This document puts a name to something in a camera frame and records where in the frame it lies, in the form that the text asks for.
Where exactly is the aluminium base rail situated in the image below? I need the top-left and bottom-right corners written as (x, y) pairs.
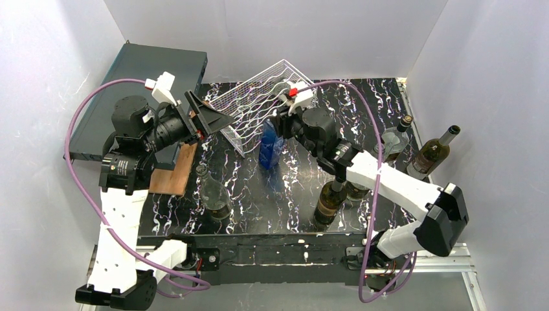
top-left (85, 242), bottom-right (488, 311)

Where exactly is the clear bottle in rack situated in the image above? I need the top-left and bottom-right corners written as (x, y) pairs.
top-left (272, 80), bottom-right (296, 99)

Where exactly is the olive wine bottle far right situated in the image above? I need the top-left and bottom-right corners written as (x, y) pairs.
top-left (406, 125), bottom-right (461, 180)

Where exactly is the clear square liquor bottle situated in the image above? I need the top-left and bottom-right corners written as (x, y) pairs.
top-left (381, 115), bottom-right (413, 163)

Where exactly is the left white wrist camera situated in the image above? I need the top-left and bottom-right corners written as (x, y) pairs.
top-left (144, 71), bottom-right (177, 106)

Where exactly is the blue glass bottle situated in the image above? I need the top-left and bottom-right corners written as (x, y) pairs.
top-left (258, 119), bottom-right (285, 170)

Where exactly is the clear round bottle front left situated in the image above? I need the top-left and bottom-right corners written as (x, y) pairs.
top-left (196, 164), bottom-right (232, 220)

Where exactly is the clear short bottle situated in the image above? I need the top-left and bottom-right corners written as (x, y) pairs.
top-left (344, 181), bottom-right (370, 202)

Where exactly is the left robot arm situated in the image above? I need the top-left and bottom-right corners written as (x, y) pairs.
top-left (75, 91), bottom-right (234, 310)

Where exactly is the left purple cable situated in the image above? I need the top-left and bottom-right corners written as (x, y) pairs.
top-left (63, 78), bottom-right (212, 299)

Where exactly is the dark grey flat box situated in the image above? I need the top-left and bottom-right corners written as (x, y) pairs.
top-left (63, 41), bottom-right (209, 169)

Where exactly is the brown wooden board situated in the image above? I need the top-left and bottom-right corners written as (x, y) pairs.
top-left (148, 144), bottom-right (197, 196)

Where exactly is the white wire wine rack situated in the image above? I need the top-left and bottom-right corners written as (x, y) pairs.
top-left (209, 60), bottom-right (317, 157)

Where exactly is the dark green wine bottle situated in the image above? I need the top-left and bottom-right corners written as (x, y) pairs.
top-left (314, 179), bottom-right (347, 226)

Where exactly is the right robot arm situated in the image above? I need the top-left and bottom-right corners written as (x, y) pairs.
top-left (269, 107), bottom-right (469, 277)

